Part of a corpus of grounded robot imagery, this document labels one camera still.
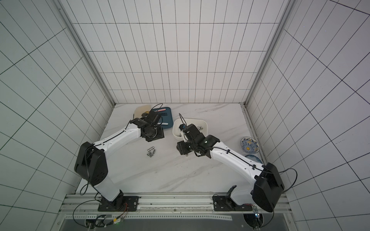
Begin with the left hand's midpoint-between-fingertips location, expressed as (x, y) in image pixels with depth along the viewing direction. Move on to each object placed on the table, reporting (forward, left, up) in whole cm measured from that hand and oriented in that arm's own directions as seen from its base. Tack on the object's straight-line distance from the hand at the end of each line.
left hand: (158, 138), depth 87 cm
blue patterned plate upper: (+1, -61, -9) cm, 61 cm away
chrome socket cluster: (-7, +6, -9) cm, 12 cm away
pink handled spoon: (+31, +4, -8) cm, 33 cm away
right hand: (-8, -12, +5) cm, 15 cm away
